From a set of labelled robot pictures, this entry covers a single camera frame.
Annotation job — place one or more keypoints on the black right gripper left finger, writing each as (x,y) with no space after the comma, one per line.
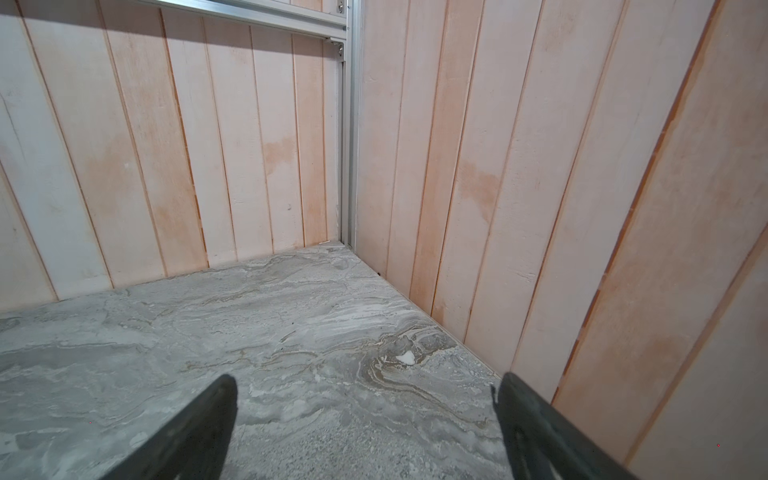
(193,444)

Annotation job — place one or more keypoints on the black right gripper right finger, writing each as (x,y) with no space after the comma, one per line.
(541,443)

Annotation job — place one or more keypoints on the aluminium frame corner post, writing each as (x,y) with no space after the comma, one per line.
(351,63)

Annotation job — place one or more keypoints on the aluminium frame horizontal rail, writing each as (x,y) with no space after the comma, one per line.
(272,14)

